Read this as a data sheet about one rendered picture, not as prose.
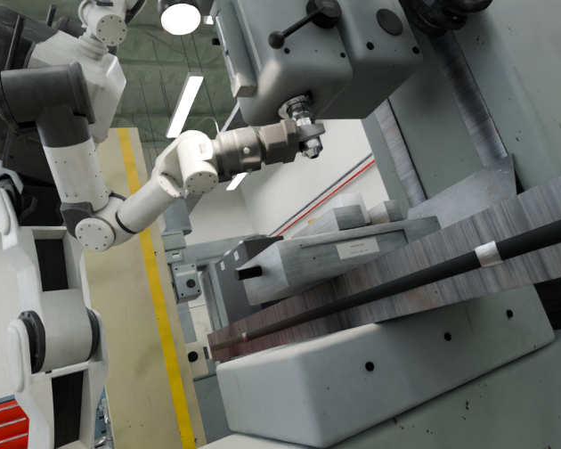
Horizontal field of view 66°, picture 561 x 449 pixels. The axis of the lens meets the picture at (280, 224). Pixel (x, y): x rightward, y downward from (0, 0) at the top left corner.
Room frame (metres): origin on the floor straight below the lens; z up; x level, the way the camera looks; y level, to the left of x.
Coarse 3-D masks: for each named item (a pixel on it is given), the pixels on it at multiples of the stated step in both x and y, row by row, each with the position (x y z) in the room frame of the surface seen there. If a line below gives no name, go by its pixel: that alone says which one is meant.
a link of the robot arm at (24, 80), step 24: (24, 72) 0.63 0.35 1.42; (48, 72) 0.64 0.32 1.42; (24, 96) 0.64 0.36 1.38; (48, 96) 0.65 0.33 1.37; (72, 96) 0.67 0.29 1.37; (24, 120) 0.68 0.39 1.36; (48, 120) 0.68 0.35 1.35; (72, 120) 0.70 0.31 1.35; (48, 144) 0.71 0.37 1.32; (72, 144) 0.72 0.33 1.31
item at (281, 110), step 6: (294, 96) 0.77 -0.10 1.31; (300, 96) 0.77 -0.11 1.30; (306, 96) 0.78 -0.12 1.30; (282, 102) 0.78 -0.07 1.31; (288, 102) 0.78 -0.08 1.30; (294, 102) 0.79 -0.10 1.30; (282, 108) 0.80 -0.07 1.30; (312, 108) 0.83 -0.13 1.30; (282, 114) 0.82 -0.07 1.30; (288, 114) 0.83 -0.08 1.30
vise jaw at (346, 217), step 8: (336, 208) 0.68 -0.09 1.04; (344, 208) 0.69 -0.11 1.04; (352, 208) 0.69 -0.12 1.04; (360, 208) 0.70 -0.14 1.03; (320, 216) 0.71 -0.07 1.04; (328, 216) 0.69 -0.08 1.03; (336, 216) 0.68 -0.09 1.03; (344, 216) 0.68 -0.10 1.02; (352, 216) 0.69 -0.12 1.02; (360, 216) 0.70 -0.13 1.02; (312, 224) 0.73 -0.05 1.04; (320, 224) 0.71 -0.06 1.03; (328, 224) 0.69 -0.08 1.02; (336, 224) 0.68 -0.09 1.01; (344, 224) 0.68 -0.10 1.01; (352, 224) 0.69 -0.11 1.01; (360, 224) 0.70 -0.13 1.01; (304, 232) 0.76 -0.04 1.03; (312, 232) 0.74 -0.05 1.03; (320, 232) 0.72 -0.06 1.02; (328, 232) 0.70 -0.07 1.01
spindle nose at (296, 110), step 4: (292, 104) 0.79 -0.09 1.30; (296, 104) 0.79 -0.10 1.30; (300, 104) 0.79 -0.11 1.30; (304, 104) 0.79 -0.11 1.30; (308, 104) 0.80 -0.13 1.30; (288, 108) 0.80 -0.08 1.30; (292, 108) 0.80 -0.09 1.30; (296, 108) 0.79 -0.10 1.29; (300, 108) 0.79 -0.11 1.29; (304, 108) 0.79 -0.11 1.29; (308, 108) 0.80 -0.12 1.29; (288, 112) 0.81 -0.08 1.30; (292, 112) 0.80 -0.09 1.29; (296, 112) 0.79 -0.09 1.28; (300, 112) 0.79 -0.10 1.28; (304, 112) 0.80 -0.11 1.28; (308, 112) 0.80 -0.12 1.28; (292, 116) 0.80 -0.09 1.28; (296, 116) 0.80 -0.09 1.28
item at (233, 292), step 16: (256, 240) 1.07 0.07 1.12; (272, 240) 1.10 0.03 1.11; (224, 256) 1.20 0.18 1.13; (240, 256) 1.08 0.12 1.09; (224, 272) 1.18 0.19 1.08; (224, 288) 1.20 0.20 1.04; (240, 288) 1.12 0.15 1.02; (224, 304) 1.23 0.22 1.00; (240, 304) 1.14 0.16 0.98; (272, 304) 1.07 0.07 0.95
